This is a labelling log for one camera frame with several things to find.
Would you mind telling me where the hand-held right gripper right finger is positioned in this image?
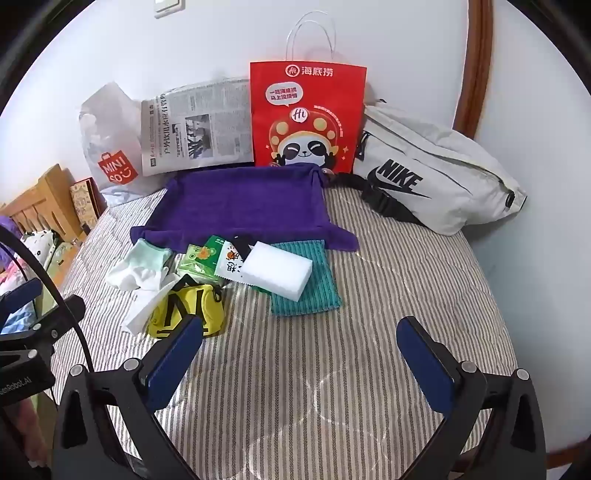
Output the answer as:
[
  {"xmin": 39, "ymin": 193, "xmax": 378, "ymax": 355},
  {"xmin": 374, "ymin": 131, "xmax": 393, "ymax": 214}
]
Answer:
[{"xmin": 397, "ymin": 316, "xmax": 548, "ymax": 480}]

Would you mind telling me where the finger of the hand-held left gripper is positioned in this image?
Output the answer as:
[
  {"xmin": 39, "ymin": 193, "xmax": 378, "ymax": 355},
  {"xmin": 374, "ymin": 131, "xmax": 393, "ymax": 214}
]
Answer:
[
  {"xmin": 0, "ymin": 279, "xmax": 43, "ymax": 324},
  {"xmin": 32, "ymin": 295, "xmax": 86, "ymax": 342}
]

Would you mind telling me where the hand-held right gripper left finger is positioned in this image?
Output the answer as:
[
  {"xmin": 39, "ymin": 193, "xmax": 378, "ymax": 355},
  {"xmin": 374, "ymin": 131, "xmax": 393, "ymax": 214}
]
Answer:
[{"xmin": 51, "ymin": 316, "xmax": 204, "ymax": 480}]

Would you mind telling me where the yellow pouch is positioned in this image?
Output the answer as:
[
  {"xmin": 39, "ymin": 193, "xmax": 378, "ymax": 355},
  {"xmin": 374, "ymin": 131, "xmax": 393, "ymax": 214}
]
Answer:
[{"xmin": 148, "ymin": 274, "xmax": 227, "ymax": 340}]

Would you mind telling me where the light green tissue pack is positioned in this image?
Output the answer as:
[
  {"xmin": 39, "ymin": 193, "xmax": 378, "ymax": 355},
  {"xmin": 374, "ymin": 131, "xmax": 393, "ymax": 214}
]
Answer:
[{"xmin": 177, "ymin": 258, "xmax": 218, "ymax": 283}]

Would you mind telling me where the white packet with orange print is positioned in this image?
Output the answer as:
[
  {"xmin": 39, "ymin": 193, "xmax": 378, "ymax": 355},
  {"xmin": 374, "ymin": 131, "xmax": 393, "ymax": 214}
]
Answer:
[{"xmin": 217, "ymin": 240, "xmax": 252, "ymax": 283}]

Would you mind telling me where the long green packet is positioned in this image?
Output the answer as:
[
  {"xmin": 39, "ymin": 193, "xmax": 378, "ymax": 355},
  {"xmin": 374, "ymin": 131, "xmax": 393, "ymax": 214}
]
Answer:
[{"xmin": 185, "ymin": 234, "xmax": 232, "ymax": 271}]

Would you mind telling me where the black watch strap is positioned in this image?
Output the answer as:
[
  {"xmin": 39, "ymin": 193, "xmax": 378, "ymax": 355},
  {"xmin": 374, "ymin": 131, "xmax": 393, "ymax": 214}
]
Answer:
[{"xmin": 232, "ymin": 235, "xmax": 256, "ymax": 260}]

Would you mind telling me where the white sponge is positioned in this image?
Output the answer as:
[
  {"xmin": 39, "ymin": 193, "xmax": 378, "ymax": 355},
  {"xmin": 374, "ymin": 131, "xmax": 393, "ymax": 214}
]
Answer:
[{"xmin": 241, "ymin": 241, "xmax": 315, "ymax": 301}]

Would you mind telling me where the teal cloth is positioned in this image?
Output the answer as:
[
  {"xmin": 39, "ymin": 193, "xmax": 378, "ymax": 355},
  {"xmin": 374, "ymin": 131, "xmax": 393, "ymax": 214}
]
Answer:
[{"xmin": 256, "ymin": 239, "xmax": 342, "ymax": 317}]

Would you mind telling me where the purple towel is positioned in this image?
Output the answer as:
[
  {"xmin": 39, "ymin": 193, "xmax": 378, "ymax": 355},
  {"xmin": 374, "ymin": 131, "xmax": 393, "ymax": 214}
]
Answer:
[{"xmin": 129, "ymin": 164, "xmax": 361, "ymax": 252}]

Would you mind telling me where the colourful quilt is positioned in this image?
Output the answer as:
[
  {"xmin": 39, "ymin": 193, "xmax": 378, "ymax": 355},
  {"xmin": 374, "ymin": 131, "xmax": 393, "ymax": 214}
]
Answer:
[{"xmin": 0, "ymin": 267, "xmax": 35, "ymax": 334}]

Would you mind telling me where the green blanket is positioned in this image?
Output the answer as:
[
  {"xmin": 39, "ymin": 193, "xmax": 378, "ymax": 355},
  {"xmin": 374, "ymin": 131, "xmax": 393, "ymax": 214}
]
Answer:
[{"xmin": 39, "ymin": 240, "xmax": 85, "ymax": 315}]

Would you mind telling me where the floral white pillow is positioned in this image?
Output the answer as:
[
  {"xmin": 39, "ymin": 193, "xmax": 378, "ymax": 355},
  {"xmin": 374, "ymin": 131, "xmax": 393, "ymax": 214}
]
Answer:
[{"xmin": 21, "ymin": 228, "xmax": 61, "ymax": 269}]

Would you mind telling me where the wooden headboard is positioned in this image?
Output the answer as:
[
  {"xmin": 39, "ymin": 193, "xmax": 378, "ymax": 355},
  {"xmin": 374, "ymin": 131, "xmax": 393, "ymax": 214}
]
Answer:
[{"xmin": 0, "ymin": 164, "xmax": 88, "ymax": 245}]

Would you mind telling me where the patterned book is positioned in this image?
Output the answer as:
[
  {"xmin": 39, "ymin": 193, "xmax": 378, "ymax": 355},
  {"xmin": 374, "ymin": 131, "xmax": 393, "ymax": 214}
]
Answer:
[{"xmin": 69, "ymin": 178, "xmax": 106, "ymax": 227}]

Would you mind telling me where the white plastic shopping bag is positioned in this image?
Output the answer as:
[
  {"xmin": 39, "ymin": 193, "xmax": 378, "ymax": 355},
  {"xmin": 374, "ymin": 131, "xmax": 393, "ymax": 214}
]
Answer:
[{"xmin": 79, "ymin": 82, "xmax": 171, "ymax": 206}]

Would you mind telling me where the white waist bag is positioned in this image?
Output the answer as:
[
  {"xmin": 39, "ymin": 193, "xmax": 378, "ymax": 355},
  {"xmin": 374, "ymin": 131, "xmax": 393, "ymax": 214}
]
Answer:
[{"xmin": 353, "ymin": 99, "xmax": 528, "ymax": 237}]

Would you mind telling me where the folded newspaper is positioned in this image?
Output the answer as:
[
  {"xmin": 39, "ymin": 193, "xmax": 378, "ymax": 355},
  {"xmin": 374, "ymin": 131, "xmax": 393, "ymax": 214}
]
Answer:
[{"xmin": 140, "ymin": 78, "xmax": 256, "ymax": 177}]

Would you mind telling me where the red paper bag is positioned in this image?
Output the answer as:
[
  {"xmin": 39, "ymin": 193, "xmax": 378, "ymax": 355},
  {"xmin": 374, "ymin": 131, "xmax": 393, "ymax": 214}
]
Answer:
[{"xmin": 249, "ymin": 11, "xmax": 368, "ymax": 175}]

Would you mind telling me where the black cable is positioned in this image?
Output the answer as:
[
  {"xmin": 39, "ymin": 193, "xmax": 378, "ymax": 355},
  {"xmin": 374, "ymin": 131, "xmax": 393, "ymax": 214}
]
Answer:
[{"xmin": 0, "ymin": 225, "xmax": 93, "ymax": 372}]

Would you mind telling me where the wooden door frame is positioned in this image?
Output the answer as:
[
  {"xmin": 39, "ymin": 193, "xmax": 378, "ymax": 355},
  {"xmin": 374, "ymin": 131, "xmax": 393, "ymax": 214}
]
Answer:
[{"xmin": 452, "ymin": 0, "xmax": 495, "ymax": 137}]

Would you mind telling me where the white light switch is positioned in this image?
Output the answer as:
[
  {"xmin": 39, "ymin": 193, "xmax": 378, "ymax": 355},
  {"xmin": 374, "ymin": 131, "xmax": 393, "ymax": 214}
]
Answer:
[{"xmin": 152, "ymin": 0, "xmax": 185, "ymax": 19}]

